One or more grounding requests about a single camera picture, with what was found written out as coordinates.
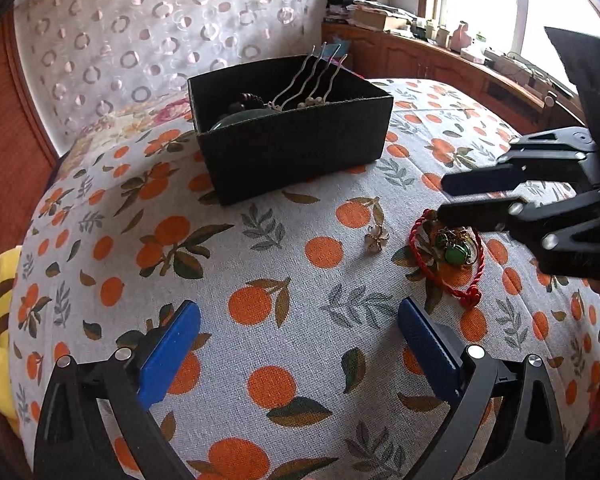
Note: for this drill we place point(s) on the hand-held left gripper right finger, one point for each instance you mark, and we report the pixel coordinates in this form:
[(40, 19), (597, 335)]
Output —
[(427, 350)]

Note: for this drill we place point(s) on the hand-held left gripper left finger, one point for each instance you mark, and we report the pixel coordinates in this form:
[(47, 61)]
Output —
[(170, 355)]

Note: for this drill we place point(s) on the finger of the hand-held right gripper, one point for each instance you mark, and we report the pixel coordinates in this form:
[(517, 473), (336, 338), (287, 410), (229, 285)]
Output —
[(480, 180), (480, 212)]

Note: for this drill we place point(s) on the metal pearl hairpin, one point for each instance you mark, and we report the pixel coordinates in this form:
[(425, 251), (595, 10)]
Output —
[(301, 105), (314, 102)]

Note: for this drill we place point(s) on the black cardboard box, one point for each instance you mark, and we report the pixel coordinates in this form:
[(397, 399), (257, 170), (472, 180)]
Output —
[(290, 150)]

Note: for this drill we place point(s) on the green jade bangle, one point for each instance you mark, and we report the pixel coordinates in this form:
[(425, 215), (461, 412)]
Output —
[(235, 121)]

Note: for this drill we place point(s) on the wooden cabinet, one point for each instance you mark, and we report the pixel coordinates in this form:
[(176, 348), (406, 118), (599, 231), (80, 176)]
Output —
[(420, 60)]

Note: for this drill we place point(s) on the window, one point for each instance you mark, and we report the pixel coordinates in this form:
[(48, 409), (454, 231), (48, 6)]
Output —
[(480, 0)]

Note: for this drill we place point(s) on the orange fruit print tablecloth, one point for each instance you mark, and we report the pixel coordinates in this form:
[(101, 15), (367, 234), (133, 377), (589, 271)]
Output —
[(290, 260)]

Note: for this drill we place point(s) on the row of small bottles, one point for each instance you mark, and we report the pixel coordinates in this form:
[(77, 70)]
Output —
[(430, 30)]

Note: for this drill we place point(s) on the teal tissue box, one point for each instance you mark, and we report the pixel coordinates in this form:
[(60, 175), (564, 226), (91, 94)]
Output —
[(338, 41)]

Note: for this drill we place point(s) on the pile of dark clothes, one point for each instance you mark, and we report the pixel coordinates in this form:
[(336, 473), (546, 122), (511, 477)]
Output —
[(340, 2)]

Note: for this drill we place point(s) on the floral blanket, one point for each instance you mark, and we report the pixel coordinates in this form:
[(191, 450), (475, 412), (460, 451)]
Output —
[(130, 120)]

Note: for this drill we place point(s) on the wooden wardrobe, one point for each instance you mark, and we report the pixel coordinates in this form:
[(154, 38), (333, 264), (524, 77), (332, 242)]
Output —
[(10, 160)]

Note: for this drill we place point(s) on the circle pattern curtain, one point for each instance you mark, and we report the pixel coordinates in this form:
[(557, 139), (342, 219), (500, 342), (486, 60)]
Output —
[(130, 35)]

